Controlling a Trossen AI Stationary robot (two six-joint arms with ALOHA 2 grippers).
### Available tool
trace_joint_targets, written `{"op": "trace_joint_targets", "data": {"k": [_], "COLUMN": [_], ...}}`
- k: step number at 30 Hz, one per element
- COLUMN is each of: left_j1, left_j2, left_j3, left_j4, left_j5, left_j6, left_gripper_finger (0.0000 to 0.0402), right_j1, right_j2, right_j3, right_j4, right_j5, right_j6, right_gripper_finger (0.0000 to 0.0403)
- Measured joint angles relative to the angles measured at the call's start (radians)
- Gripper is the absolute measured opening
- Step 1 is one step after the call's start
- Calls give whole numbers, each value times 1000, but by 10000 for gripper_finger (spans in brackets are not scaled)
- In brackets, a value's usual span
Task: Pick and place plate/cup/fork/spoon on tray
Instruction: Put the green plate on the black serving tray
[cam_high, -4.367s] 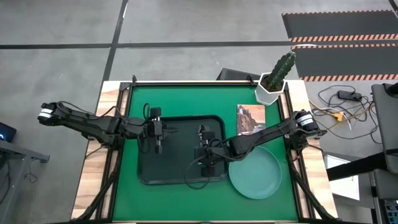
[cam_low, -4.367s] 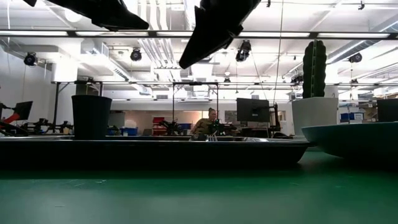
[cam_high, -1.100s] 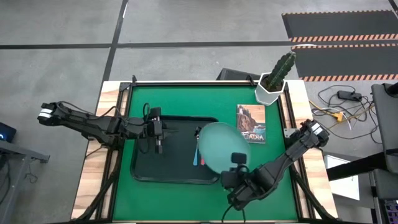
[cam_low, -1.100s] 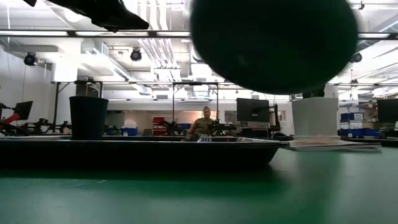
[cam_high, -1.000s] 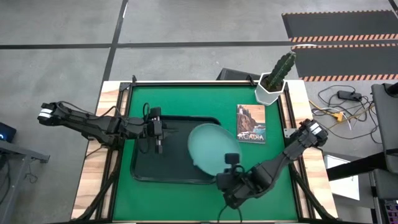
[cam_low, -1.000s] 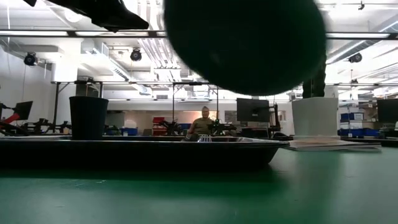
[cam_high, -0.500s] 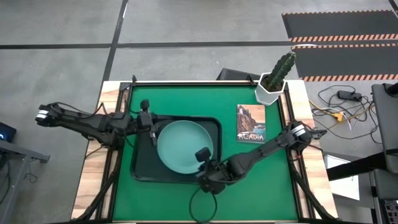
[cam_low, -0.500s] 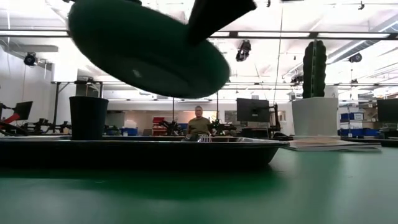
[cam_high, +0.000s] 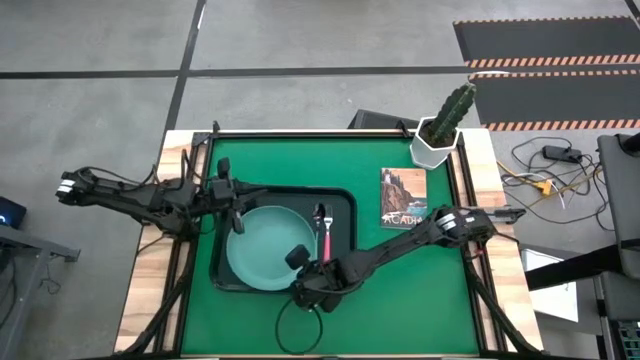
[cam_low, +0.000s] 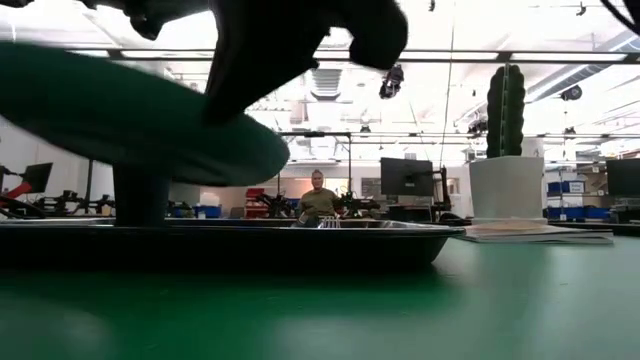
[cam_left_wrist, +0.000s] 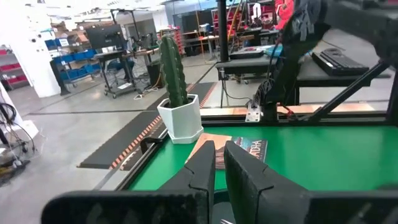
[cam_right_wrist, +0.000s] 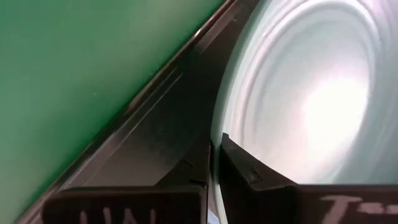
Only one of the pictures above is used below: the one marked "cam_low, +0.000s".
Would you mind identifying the dark teal cup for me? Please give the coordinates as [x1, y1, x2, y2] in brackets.
[111, 162, 172, 229]

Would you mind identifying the black round ceiling fixture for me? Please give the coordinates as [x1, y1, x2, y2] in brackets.
[559, 83, 584, 103]

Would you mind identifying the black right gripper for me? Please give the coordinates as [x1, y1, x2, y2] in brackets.
[82, 0, 409, 126]

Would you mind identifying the red storage bin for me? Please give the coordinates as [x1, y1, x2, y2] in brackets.
[244, 187, 266, 219]

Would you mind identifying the green cactus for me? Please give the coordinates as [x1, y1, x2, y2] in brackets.
[485, 63, 528, 160]

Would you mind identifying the black plastic tray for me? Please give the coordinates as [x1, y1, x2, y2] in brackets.
[0, 218, 467, 274]

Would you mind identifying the teal round plate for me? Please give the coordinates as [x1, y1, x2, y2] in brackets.
[0, 42, 292, 188]

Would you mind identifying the white plant pot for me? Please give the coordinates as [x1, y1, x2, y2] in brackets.
[468, 155, 547, 225]

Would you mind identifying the black monitor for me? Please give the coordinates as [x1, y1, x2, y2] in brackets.
[21, 161, 54, 194]
[605, 157, 640, 198]
[379, 156, 436, 198]

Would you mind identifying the person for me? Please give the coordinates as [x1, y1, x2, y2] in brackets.
[298, 168, 345, 225]

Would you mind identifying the green table mat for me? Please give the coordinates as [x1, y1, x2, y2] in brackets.
[0, 234, 640, 360]

